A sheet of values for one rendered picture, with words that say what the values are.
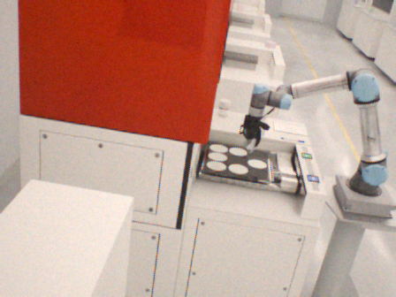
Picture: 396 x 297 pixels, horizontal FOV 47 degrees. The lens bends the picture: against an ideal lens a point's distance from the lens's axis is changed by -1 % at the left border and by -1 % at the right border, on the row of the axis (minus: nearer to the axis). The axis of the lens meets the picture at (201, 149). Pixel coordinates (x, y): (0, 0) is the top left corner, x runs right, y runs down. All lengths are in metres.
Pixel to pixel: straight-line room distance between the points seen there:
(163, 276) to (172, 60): 0.98
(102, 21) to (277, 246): 1.28
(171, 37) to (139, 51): 0.13
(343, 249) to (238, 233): 0.68
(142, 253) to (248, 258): 0.53
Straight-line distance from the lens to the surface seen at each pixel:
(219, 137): 2.63
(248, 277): 2.35
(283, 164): 2.55
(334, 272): 2.72
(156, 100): 1.73
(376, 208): 2.43
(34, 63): 1.83
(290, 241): 2.23
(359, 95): 2.13
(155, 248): 2.04
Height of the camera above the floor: 1.95
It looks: 25 degrees down
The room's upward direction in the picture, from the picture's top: 9 degrees clockwise
